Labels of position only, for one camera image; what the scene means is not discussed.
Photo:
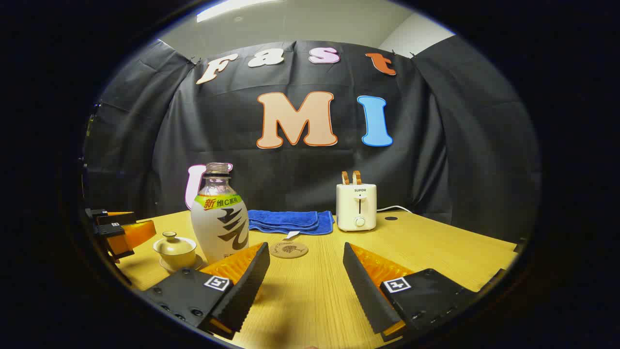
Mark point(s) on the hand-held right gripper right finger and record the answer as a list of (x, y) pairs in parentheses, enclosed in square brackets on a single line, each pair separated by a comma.
[(368, 295)]

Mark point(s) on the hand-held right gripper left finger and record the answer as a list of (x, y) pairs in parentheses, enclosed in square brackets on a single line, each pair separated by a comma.
[(247, 291)]

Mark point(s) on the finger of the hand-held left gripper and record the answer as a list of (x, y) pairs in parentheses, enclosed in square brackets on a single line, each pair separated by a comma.
[(114, 228), (97, 213)]

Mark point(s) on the round cork coaster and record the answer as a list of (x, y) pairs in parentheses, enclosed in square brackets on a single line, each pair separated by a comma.
[(288, 249)]

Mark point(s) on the water bottle with white label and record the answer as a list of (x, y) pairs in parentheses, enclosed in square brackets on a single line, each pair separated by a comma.
[(218, 228)]

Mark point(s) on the blue towel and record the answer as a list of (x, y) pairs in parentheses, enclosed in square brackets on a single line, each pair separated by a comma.
[(290, 220)]

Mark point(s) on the cream toaster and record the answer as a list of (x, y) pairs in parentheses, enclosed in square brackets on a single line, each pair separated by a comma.
[(356, 213)]

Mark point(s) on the bread slice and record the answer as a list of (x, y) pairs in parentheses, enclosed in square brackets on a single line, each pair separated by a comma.
[(357, 177), (345, 177)]

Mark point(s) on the black backdrop cloth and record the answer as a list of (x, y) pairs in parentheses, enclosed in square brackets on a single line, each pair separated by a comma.
[(290, 174)]

